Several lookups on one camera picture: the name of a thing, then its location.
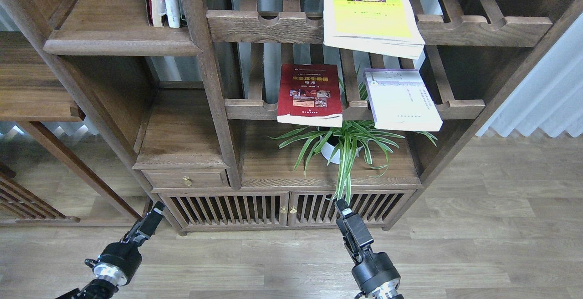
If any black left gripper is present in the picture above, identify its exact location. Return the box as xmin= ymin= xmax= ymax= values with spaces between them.
xmin=97 ymin=201 xmax=166 ymax=286

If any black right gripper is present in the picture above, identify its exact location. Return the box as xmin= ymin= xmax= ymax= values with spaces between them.
xmin=334 ymin=199 xmax=401 ymax=296

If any white lavender cover book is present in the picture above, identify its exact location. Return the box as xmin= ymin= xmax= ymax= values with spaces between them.
xmin=364 ymin=69 xmax=443 ymax=132

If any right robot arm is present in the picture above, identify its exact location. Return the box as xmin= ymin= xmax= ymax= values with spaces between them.
xmin=334 ymin=199 xmax=403 ymax=299

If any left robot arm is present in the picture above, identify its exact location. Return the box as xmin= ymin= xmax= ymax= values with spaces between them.
xmin=60 ymin=201 xmax=166 ymax=299

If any brass drawer knob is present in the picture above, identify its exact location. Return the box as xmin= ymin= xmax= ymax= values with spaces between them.
xmin=183 ymin=176 xmax=192 ymax=187

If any white plant pot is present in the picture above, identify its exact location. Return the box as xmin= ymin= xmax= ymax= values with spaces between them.
xmin=321 ymin=137 xmax=342 ymax=164

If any green spider plant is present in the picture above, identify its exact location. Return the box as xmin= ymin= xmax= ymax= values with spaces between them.
xmin=271 ymin=67 xmax=439 ymax=205

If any red cover book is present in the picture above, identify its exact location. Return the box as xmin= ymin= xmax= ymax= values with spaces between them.
xmin=277 ymin=63 xmax=343 ymax=127

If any dark wooden bookshelf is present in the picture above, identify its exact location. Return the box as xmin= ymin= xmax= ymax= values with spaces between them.
xmin=1 ymin=0 xmax=582 ymax=234

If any wooden side table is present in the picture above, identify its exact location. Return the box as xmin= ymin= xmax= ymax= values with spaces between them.
xmin=1 ymin=31 xmax=151 ymax=226

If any yellow cover book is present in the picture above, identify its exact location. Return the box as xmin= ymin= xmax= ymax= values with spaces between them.
xmin=323 ymin=0 xmax=425 ymax=59

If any white upright book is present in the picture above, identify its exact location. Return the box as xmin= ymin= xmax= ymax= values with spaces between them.
xmin=165 ymin=0 xmax=181 ymax=29

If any white curtain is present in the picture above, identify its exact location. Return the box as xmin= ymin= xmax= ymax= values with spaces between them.
xmin=477 ymin=16 xmax=583 ymax=137

